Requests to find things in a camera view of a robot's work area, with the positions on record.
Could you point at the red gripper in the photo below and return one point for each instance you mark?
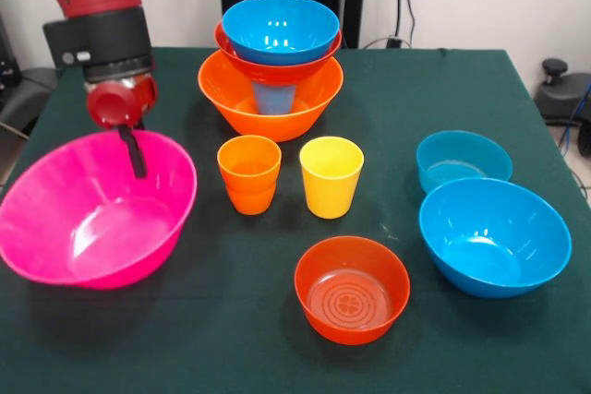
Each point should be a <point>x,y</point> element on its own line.
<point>115,105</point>

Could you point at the dark green table cloth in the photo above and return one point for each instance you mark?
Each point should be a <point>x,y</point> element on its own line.
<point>258,361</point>

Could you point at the large blue bowl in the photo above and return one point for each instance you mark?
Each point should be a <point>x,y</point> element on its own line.
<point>295,29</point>
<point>494,237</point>

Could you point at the black pedestal leg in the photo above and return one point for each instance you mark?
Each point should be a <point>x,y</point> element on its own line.
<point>23,94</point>
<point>561,99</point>

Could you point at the large pink bowl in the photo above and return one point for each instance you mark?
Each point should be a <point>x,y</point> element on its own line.
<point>69,209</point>

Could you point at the wide red bowl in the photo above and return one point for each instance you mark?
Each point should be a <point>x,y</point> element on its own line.
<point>277,73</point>

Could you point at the small teal blue bowl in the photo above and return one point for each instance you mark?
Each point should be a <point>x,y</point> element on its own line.
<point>461,158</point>

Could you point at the blue cup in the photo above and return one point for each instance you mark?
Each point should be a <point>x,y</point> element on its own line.
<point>274,99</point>

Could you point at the small red bowl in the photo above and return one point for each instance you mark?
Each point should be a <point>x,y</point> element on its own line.
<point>351,302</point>

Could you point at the large orange bowl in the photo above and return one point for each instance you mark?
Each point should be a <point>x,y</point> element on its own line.
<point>277,128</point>

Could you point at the orange cup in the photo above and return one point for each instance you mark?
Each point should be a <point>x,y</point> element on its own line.
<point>249,168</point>
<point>251,204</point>

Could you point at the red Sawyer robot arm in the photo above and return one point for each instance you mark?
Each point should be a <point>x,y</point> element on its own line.
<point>92,11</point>

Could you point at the yellow cup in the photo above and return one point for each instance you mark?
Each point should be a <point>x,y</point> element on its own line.
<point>331,191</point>

